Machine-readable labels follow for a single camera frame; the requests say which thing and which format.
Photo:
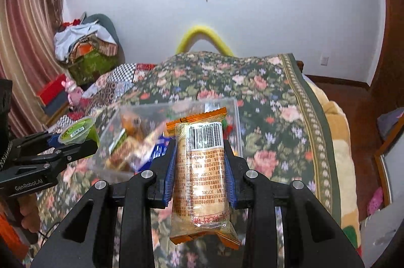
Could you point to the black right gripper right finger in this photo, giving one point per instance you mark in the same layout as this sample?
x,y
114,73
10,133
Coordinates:
x,y
312,238

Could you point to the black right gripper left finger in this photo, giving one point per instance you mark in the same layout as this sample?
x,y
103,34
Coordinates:
x,y
85,237

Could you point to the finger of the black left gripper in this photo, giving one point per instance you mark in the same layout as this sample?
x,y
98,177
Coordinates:
x,y
63,154
31,140

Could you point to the green jelly cup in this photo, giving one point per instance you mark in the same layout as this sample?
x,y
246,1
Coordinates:
x,y
78,132

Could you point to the orange cake bar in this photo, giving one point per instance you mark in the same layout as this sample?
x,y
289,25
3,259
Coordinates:
x,y
199,200

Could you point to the person's left hand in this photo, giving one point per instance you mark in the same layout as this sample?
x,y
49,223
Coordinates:
x,y
29,211

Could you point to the pink plush toy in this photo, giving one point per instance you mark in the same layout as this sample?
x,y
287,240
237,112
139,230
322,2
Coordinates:
x,y
74,92

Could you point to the clear plastic storage box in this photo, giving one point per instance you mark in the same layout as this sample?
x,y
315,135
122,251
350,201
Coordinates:
x,y
131,136

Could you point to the patchwork checkered quilt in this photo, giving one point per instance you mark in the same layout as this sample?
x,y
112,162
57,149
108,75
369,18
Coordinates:
x,y
107,90

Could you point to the beige fleece blanket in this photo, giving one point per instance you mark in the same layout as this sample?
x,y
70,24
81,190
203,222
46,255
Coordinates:
x,y
344,166

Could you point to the pile of clothes on chair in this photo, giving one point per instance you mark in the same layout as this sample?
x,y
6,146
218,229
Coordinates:
x,y
88,49

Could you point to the striped pink curtain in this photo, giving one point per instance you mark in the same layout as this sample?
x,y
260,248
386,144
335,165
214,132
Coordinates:
x,y
28,57

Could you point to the brown wooden door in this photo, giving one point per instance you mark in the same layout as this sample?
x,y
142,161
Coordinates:
x,y
386,89

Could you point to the yellow curved foam tube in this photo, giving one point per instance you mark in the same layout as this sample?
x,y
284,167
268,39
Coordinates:
x,y
203,33

